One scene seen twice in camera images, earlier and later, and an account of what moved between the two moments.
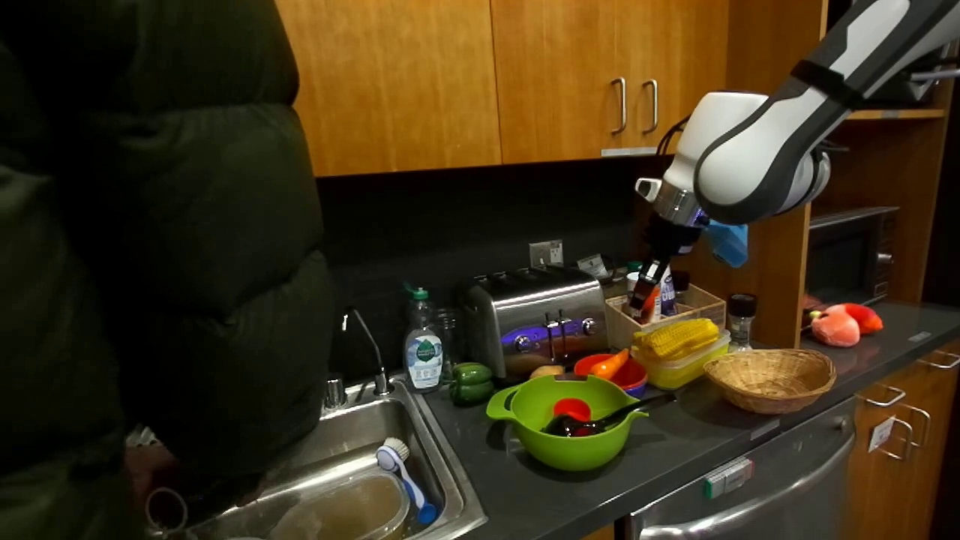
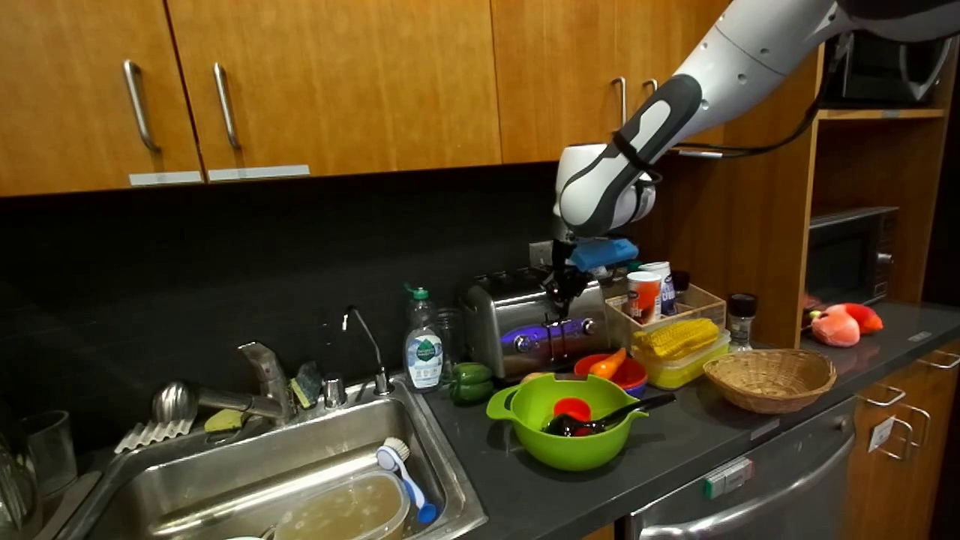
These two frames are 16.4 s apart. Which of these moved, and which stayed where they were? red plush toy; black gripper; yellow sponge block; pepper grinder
Moved: black gripper
Stayed: pepper grinder; red plush toy; yellow sponge block
